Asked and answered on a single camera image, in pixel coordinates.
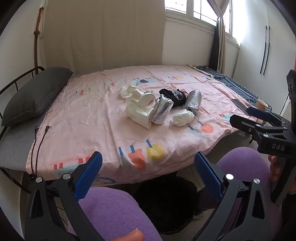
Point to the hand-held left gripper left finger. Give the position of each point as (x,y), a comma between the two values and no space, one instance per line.
(89,173)

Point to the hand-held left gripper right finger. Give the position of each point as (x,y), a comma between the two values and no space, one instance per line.
(208,176)

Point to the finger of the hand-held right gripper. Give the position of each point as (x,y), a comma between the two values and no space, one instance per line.
(256,112)
(242,124)

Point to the long silver foil bag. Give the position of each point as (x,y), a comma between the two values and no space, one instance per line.
(193,100)

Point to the white tissue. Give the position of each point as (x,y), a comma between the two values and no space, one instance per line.
(182,117)

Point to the grey orange wrapper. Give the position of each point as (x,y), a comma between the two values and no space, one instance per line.
(179,98)

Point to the large white paper bag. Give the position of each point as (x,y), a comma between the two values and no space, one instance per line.
(137,115)

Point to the small white paper bag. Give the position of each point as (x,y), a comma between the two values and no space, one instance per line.
(142,98)

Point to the person's right hand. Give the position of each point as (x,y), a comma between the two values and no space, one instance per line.
(274,168)

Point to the person's left hand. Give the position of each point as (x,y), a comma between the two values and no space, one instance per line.
(130,236)

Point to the tan mug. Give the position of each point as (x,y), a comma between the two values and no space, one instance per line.
(261,104)

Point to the black phone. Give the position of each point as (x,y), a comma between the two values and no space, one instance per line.
(239,104)

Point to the person's right leg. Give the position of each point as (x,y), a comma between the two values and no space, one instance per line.
(242,162)

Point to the person's leg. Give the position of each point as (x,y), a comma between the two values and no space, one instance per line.
(242,162)
(115,208)

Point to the blue patterned cloth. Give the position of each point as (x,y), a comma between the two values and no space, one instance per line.
(231,83)

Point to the person's left leg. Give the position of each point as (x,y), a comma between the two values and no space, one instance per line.
(115,208)

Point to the pink printed bedsheet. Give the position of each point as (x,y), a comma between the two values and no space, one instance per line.
(92,127)

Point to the white wardrobe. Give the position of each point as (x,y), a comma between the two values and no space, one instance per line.
(252,58)

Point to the beige curtain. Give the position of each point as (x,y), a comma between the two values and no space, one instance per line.
(222,46)

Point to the grey mattress cover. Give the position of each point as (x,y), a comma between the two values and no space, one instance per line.
(16,146)

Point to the dark grey pillow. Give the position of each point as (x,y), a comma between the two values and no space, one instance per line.
(34,95)

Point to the white framed window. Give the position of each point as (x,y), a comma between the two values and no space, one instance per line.
(203,14)

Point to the beige fabric panel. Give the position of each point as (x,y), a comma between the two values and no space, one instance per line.
(104,34)

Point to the black metal bed frame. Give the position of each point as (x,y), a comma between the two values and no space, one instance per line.
(27,72)

